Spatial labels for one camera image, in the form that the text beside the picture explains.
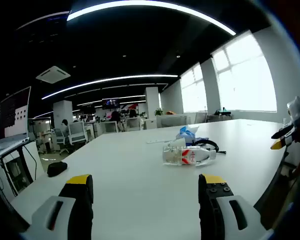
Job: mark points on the teal item on sill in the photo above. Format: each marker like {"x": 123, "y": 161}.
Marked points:
{"x": 223, "y": 111}

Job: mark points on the orange item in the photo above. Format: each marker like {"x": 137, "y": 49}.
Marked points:
{"x": 170, "y": 113}

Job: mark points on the white laptop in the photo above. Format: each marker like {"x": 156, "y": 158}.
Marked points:
{"x": 13, "y": 117}

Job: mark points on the ceiling air conditioner vent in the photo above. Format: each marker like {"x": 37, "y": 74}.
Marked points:
{"x": 53, "y": 74}

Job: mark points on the potted green plant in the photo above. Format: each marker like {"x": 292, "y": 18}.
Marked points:
{"x": 159, "y": 112}

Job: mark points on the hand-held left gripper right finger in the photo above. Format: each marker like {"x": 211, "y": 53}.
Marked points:
{"x": 215, "y": 200}

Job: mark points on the standing laptop desk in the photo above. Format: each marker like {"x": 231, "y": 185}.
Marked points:
{"x": 20, "y": 160}

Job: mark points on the blue tissue pack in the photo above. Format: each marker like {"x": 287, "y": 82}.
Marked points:
{"x": 187, "y": 133}

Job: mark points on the white box under desk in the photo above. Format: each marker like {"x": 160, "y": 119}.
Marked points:
{"x": 17, "y": 172}

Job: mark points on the long ceiling light strip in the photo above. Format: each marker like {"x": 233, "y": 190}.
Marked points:
{"x": 110, "y": 80}

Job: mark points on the large bright window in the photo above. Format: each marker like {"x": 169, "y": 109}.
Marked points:
{"x": 245, "y": 80}

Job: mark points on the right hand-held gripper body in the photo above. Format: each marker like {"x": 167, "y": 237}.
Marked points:
{"x": 295, "y": 111}

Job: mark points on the curved ceiling light strip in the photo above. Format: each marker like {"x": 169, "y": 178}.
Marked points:
{"x": 152, "y": 6}

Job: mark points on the narrow bright window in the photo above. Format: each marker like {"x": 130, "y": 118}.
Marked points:
{"x": 193, "y": 92}

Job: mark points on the white table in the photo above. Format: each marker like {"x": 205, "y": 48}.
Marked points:
{"x": 140, "y": 180}

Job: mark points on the clear plastic water bottle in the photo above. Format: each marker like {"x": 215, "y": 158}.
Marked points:
{"x": 190, "y": 156}

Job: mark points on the black pouch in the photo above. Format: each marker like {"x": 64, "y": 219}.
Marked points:
{"x": 57, "y": 168}

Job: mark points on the hanging display screen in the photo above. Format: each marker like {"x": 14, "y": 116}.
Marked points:
{"x": 110, "y": 103}

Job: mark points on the white office chair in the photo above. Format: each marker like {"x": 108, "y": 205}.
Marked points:
{"x": 133, "y": 123}
{"x": 109, "y": 126}
{"x": 77, "y": 131}

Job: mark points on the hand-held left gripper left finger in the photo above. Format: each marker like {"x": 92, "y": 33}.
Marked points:
{"x": 77, "y": 200}

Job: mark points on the white bench partition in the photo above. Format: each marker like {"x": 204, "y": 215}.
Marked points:
{"x": 172, "y": 121}

